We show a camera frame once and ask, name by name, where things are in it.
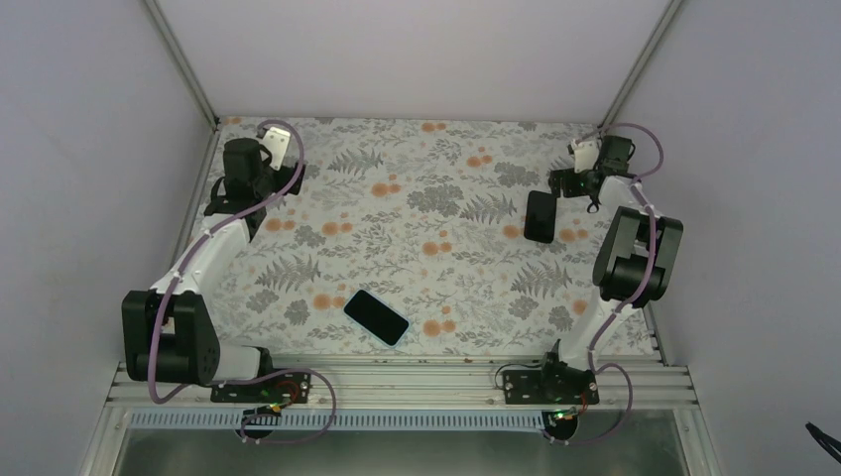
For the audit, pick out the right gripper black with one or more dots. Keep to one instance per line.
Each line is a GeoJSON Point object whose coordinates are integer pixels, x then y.
{"type": "Point", "coordinates": [556, 182]}

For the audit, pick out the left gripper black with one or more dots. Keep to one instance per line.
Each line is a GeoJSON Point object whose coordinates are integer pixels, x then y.
{"type": "Point", "coordinates": [295, 189]}

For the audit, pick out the black phone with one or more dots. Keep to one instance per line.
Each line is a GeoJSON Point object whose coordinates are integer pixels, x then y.
{"type": "Point", "coordinates": [540, 217]}
{"type": "Point", "coordinates": [377, 318]}

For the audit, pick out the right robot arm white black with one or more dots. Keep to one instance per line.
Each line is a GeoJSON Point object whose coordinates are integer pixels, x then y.
{"type": "Point", "coordinates": [635, 261]}

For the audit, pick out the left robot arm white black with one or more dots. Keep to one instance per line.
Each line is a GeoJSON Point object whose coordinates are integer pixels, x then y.
{"type": "Point", "coordinates": [167, 329]}

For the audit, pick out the black phone in blue case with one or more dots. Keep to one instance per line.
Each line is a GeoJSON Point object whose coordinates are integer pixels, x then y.
{"type": "Point", "coordinates": [377, 318]}

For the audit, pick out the floral patterned table mat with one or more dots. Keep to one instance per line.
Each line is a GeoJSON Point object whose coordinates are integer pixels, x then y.
{"type": "Point", "coordinates": [428, 216]}

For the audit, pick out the black object at right edge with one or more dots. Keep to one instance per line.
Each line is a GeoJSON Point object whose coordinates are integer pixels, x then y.
{"type": "Point", "coordinates": [828, 443]}

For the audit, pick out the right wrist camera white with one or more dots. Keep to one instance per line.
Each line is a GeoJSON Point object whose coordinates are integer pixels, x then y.
{"type": "Point", "coordinates": [585, 154]}

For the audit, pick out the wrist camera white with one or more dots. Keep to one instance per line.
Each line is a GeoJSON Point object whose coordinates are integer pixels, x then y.
{"type": "Point", "coordinates": [277, 141]}
{"type": "Point", "coordinates": [585, 154]}

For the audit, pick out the right aluminium frame post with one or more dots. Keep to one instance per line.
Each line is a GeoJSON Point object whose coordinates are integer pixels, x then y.
{"type": "Point", "coordinates": [662, 26]}

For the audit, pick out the aluminium frame post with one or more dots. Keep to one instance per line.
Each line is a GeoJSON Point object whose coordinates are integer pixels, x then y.
{"type": "Point", "coordinates": [182, 65]}
{"type": "Point", "coordinates": [662, 26]}

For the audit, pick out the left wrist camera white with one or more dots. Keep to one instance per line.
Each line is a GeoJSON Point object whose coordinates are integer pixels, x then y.
{"type": "Point", "coordinates": [277, 141]}

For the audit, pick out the left aluminium frame post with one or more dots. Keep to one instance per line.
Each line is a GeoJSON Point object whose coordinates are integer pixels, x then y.
{"type": "Point", "coordinates": [182, 65]}

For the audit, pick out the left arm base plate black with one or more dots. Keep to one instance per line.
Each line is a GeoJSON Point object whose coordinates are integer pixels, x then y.
{"type": "Point", "coordinates": [288, 388]}

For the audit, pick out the aluminium rail front frame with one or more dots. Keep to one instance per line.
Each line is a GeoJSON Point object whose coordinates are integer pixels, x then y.
{"type": "Point", "coordinates": [445, 384]}

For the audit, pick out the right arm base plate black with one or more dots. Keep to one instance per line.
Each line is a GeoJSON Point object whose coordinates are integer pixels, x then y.
{"type": "Point", "coordinates": [565, 387]}

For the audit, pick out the slotted grey cable duct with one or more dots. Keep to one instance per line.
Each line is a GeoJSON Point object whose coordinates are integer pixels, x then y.
{"type": "Point", "coordinates": [357, 420]}

